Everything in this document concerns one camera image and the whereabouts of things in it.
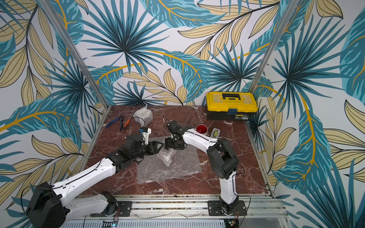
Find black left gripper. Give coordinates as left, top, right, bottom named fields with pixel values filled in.
left=131, top=140, right=164, bottom=160

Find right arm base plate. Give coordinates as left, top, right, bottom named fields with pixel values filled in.
left=207, top=200, right=247, bottom=216

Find left aluminium corner post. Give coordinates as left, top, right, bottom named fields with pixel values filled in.
left=39, top=0, right=109, bottom=109

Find yellow black plastic toolbox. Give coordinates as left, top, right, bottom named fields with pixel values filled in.
left=206, top=92, right=258, bottom=121

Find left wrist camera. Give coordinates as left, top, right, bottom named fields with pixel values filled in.
left=139, top=127, right=152, bottom=145

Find aluminium corner post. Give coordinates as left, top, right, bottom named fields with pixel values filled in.
left=39, top=0, right=109, bottom=109
left=248, top=0, right=299, bottom=94

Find orange handled screwdriver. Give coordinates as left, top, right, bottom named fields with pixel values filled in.
left=123, top=113, right=134, bottom=130

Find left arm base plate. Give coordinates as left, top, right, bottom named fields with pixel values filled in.
left=90, top=201, right=132, bottom=218

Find right aluminium corner post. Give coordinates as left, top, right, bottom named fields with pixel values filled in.
left=248, top=0, right=299, bottom=94

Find blue handled pliers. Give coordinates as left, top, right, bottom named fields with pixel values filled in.
left=106, top=115, right=124, bottom=131

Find aluminium front frame rail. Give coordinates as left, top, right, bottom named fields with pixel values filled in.
left=42, top=194, right=291, bottom=228

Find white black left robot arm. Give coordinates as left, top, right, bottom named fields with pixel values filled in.
left=25, top=134, right=164, bottom=228

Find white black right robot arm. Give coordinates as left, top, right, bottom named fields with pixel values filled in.
left=164, top=121, right=239, bottom=215

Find white mug red inside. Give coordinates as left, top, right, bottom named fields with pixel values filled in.
left=195, top=124, right=208, bottom=136

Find clear bubble wrap sheet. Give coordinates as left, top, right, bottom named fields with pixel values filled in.
left=137, top=145, right=202, bottom=184
left=133, top=105, right=153, bottom=127

